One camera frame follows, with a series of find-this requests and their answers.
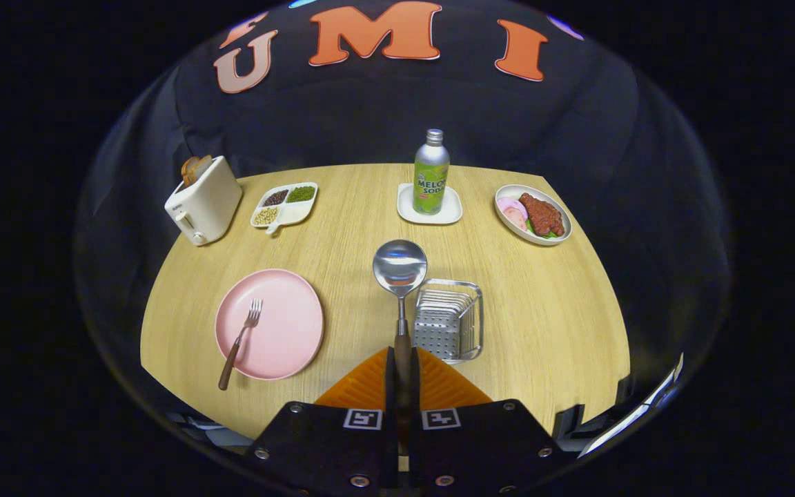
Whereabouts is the white oval food plate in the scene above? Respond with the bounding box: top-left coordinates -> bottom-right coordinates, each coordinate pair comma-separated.
494,184 -> 573,247

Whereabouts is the green soda bottle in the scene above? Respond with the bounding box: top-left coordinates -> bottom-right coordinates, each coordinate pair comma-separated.
413,128 -> 451,216

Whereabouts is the brown toast slice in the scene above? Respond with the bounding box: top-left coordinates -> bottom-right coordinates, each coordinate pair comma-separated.
180,155 -> 213,187

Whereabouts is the pink round plate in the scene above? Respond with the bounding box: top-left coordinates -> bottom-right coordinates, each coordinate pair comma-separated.
215,269 -> 326,382

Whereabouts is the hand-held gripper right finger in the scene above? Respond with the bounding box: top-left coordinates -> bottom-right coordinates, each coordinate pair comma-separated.
410,347 -> 572,494

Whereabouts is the wooden handled metal fork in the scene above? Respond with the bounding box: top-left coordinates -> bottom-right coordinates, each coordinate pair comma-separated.
218,298 -> 264,391

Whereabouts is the metal wire cutlery basket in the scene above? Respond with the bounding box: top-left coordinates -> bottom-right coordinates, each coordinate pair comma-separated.
411,278 -> 484,364

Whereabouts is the pink ham slice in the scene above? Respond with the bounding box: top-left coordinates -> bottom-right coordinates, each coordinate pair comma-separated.
497,197 -> 529,232

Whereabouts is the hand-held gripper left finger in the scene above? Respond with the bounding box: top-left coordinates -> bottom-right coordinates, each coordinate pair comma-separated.
241,347 -> 398,494

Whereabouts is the wooden handled metal spoon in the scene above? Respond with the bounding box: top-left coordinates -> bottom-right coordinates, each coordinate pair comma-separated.
373,239 -> 429,456

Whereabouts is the white square coaster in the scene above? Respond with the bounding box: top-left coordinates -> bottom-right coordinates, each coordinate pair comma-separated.
397,182 -> 464,226

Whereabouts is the cream white toaster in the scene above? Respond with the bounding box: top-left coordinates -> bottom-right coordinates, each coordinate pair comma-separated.
164,157 -> 244,247

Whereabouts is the white divided dish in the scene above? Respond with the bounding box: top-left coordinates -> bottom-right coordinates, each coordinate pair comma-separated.
250,182 -> 320,237

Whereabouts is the brown meat piece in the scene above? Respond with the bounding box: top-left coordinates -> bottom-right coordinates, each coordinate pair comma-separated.
518,193 -> 565,237

